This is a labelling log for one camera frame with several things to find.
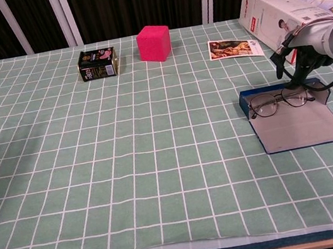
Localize white red carton box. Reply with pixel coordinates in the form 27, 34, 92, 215
235, 0, 333, 73

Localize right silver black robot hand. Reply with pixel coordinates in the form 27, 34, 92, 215
265, 17, 333, 93

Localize metal frame eyeglasses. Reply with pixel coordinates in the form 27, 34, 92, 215
245, 83, 318, 121

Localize black luncheon meat tin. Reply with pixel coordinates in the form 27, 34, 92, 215
74, 45, 122, 83

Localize blue glasses case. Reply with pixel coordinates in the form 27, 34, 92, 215
237, 74, 333, 159

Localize printed photo card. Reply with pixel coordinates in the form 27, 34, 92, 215
206, 32, 266, 67

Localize green checkered tablecloth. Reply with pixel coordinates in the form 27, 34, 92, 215
0, 1, 333, 249

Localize pink foam cube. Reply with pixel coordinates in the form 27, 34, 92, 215
134, 21, 175, 67

